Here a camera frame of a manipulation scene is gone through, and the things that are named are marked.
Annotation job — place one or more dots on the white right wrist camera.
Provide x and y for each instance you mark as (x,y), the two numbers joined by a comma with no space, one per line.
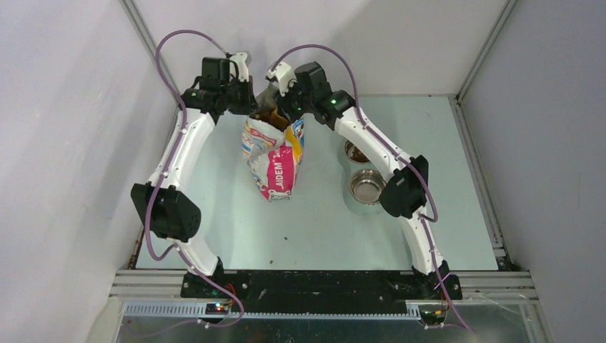
(283,75)

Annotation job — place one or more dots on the circuit board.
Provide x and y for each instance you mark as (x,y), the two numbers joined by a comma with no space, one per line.
(216,308)
(433,318)

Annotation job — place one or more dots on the steel bowl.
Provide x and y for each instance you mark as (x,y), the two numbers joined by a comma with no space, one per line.
(347,146)
(366,186)

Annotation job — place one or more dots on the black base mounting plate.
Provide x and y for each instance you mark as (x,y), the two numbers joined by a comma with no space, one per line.
(322,292)

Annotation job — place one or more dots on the aluminium frame rail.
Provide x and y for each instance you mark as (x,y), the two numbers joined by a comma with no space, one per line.
(157,292)

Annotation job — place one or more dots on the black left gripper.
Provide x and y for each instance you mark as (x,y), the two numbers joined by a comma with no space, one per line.
(251,102)

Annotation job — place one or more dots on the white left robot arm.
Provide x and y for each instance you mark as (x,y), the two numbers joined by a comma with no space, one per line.
(162,202)

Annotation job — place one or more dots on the right circuit board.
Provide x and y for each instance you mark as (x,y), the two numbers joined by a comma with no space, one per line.
(433,318)

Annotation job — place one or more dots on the colourful pet food bag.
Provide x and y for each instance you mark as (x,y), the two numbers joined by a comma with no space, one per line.
(274,157)

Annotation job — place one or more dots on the left circuit board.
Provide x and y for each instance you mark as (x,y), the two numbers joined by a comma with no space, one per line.
(216,308)

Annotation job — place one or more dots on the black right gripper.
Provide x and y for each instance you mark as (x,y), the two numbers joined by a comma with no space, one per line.
(283,105)

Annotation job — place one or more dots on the kibble in far bowl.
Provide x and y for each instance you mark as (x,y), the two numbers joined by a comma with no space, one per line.
(357,156)

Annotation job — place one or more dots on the yellow plastic scoop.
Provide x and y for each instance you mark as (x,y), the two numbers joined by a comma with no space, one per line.
(271,117)

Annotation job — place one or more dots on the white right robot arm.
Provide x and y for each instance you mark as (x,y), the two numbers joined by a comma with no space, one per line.
(406,195)

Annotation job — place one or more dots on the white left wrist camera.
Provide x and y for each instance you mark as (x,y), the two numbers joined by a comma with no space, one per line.
(239,66)

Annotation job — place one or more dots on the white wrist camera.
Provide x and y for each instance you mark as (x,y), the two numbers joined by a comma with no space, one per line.
(283,75)
(239,66)

